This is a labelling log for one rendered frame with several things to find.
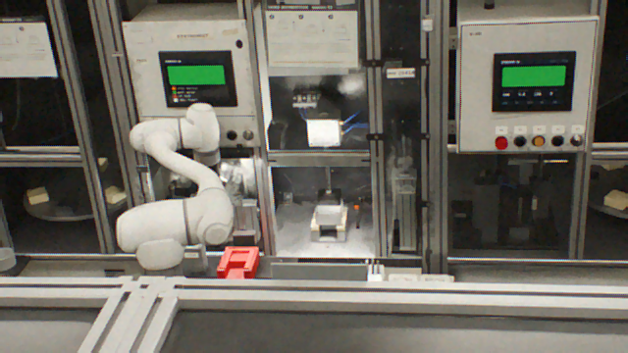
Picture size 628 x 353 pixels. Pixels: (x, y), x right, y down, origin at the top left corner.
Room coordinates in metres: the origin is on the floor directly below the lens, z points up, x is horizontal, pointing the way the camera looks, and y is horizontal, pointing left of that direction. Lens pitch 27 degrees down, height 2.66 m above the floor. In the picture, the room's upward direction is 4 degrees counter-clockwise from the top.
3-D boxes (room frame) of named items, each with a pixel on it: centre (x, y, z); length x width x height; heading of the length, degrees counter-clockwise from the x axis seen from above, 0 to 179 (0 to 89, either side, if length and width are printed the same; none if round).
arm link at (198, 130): (2.69, 0.38, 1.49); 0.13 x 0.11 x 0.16; 98
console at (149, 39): (2.90, 0.38, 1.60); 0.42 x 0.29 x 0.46; 81
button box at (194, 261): (2.70, 0.47, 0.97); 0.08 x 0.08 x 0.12; 81
